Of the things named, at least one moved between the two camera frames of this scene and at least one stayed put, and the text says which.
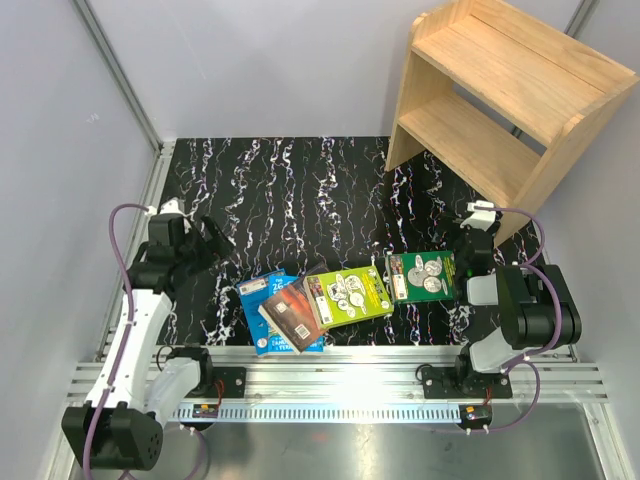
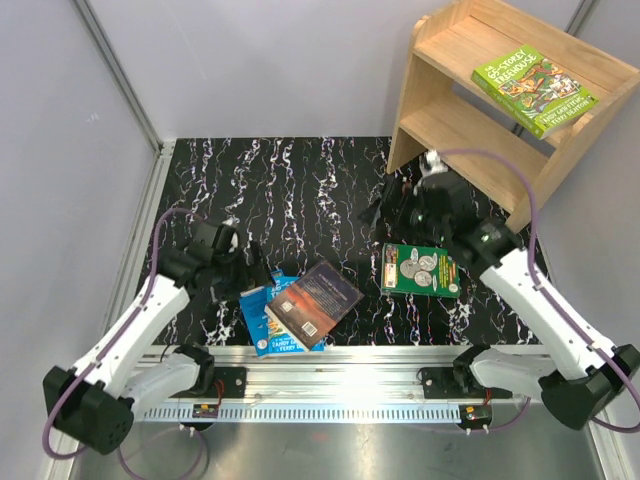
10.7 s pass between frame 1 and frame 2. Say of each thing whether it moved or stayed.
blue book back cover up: stayed
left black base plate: stayed
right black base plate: stayed
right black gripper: moved
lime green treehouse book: moved
